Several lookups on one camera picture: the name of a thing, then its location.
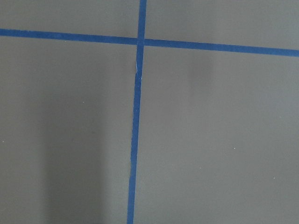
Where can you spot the lower vertical blue tape strip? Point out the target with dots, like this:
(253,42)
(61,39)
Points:
(134,149)

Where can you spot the horizontal blue tape strip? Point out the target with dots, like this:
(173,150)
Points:
(148,42)

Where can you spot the upper vertical blue tape strip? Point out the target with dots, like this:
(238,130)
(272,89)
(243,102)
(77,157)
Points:
(140,38)

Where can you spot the vertical blue tape strip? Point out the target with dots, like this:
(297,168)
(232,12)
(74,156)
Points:
(140,38)
(134,149)

